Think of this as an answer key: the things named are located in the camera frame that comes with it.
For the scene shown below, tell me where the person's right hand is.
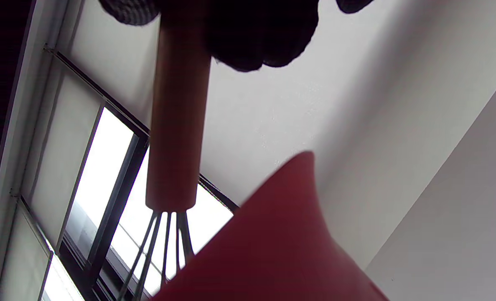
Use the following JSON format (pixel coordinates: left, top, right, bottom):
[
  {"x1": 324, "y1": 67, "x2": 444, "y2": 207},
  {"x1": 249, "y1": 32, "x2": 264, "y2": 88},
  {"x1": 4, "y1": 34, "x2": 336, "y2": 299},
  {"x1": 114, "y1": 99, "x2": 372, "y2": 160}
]
[{"x1": 99, "y1": 0, "x2": 375, "y2": 72}]

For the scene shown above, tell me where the wooden handled wire whisk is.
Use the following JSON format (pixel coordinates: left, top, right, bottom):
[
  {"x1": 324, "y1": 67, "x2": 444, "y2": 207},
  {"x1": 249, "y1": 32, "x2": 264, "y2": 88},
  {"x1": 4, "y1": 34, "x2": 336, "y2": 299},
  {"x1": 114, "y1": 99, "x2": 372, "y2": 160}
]
[{"x1": 117, "y1": 0, "x2": 212, "y2": 301}]

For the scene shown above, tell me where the red bowl with spout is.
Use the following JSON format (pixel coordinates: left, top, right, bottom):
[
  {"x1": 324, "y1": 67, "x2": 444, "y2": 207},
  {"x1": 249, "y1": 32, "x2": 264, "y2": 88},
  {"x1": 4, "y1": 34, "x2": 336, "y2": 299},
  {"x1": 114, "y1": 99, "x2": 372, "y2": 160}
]
[{"x1": 150, "y1": 151, "x2": 390, "y2": 301}]

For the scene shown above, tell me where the black framed window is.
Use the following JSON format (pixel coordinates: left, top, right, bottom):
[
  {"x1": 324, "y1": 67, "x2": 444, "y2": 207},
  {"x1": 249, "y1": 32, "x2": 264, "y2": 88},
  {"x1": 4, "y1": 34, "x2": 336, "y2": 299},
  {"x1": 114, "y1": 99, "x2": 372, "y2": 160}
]
[{"x1": 42, "y1": 45, "x2": 240, "y2": 301}]

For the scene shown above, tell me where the white roller blind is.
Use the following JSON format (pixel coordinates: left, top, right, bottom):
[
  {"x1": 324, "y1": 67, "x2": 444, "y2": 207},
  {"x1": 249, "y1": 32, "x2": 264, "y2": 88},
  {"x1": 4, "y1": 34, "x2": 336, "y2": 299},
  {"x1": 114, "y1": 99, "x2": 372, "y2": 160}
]
[{"x1": 0, "y1": 69, "x2": 105, "y2": 301}]

